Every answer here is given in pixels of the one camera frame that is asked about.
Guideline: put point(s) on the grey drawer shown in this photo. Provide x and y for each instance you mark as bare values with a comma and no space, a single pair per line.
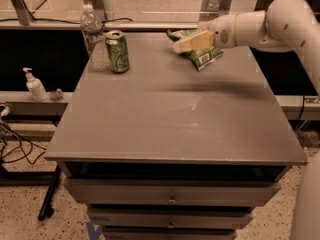
171,218
118,192
144,235

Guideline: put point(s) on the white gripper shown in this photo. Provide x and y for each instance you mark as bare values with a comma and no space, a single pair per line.
222,31

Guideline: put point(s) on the grey metal railing frame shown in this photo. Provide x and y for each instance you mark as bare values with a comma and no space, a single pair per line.
124,14

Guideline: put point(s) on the clear plastic water bottle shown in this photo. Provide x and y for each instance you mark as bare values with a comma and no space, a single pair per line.
92,30

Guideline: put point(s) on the green soda can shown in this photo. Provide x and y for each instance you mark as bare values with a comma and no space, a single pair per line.
117,51

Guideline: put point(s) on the black metal leg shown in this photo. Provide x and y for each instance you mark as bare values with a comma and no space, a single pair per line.
46,210

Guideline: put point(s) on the bottom grey drawer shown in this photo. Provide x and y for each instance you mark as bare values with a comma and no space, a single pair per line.
144,235

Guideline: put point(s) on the green chip bag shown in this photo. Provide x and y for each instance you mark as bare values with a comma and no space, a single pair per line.
199,58

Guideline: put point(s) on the small crumpled foil object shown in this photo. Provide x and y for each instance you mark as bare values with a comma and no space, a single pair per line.
56,95

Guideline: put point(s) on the grey drawer cabinet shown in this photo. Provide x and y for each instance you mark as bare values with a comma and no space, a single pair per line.
164,120

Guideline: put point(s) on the white pump dispenser bottle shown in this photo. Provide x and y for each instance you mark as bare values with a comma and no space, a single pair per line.
35,86

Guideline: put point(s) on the middle grey drawer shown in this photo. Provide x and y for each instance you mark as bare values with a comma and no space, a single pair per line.
171,218

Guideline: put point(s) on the top grey drawer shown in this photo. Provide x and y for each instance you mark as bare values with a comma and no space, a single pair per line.
118,192

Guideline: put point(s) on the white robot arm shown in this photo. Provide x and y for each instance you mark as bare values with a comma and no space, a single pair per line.
286,24

